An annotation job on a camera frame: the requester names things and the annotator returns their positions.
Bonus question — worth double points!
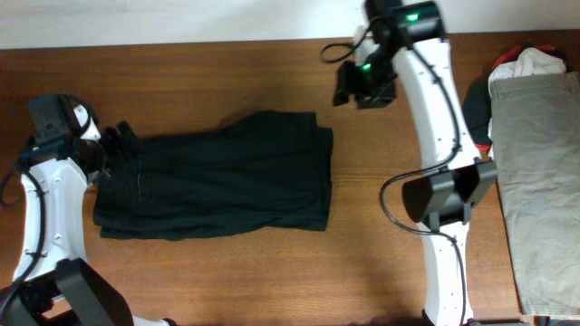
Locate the red garment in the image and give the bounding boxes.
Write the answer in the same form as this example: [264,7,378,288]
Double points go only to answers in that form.
[482,43,569,139]

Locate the black garment in pile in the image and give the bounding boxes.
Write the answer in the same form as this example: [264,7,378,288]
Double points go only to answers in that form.
[462,79,492,149]

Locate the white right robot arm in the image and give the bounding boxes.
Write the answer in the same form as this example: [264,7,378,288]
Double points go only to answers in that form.
[333,1,497,325]

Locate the black trousers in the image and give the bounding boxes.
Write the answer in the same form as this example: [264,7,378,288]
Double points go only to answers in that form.
[92,110,334,241]

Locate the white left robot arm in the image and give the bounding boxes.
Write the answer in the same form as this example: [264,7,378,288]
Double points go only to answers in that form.
[1,94,174,326]

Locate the grey folded trousers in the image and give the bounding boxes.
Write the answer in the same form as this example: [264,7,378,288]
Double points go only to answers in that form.
[491,72,579,319]

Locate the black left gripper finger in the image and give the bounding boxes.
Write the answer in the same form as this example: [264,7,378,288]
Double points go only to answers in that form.
[117,120,141,152]
[101,127,125,154]

